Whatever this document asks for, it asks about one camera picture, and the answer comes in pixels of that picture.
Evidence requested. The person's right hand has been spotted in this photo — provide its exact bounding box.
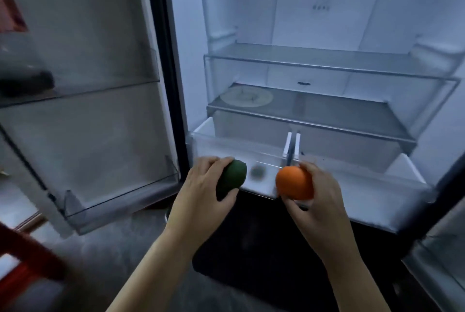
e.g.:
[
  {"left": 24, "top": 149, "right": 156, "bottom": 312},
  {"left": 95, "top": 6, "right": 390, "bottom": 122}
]
[{"left": 281, "top": 161, "right": 364, "bottom": 262}]

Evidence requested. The person's left hand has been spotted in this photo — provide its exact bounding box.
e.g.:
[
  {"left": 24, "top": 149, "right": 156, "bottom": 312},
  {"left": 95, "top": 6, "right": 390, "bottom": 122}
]
[{"left": 165, "top": 155, "right": 240, "bottom": 250}]

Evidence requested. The orange fruit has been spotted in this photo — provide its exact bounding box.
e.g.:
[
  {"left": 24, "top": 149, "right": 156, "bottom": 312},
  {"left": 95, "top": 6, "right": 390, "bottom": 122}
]
[{"left": 275, "top": 165, "right": 315, "bottom": 201}]

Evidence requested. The crisper drawer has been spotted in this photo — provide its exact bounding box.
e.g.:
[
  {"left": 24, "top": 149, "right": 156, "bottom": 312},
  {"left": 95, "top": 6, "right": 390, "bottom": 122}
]
[
  {"left": 290, "top": 133, "right": 436, "bottom": 234},
  {"left": 189, "top": 116, "right": 293, "bottom": 200}
]

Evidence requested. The person's left forearm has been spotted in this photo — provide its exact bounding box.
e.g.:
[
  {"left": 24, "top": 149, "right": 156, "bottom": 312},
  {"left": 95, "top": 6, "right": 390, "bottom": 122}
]
[{"left": 107, "top": 227, "right": 204, "bottom": 312}]

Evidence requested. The glass refrigerator shelf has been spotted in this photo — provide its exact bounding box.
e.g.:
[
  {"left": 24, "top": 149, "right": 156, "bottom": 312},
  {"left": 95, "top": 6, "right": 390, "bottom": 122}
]
[
  {"left": 203, "top": 43, "right": 462, "bottom": 82},
  {"left": 206, "top": 82, "right": 418, "bottom": 145}
]

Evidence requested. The black refrigerator body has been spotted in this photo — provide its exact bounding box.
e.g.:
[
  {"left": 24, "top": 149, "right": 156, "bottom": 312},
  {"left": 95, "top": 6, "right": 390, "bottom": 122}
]
[{"left": 143, "top": 0, "right": 465, "bottom": 312}]

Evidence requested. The clear door bin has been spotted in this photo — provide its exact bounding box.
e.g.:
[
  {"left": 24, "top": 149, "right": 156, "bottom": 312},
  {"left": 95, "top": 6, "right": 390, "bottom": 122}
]
[
  {"left": 403, "top": 235, "right": 465, "bottom": 305},
  {"left": 63, "top": 155, "right": 181, "bottom": 236},
  {"left": 0, "top": 45, "right": 160, "bottom": 109}
]

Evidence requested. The clear round plate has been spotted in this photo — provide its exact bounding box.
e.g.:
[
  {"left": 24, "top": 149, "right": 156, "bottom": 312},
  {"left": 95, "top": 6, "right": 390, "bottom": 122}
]
[{"left": 220, "top": 85, "right": 274, "bottom": 108}]

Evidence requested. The red plastic stool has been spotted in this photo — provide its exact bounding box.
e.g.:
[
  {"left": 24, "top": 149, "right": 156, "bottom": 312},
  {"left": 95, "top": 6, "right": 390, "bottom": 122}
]
[{"left": 0, "top": 224, "right": 70, "bottom": 309}]

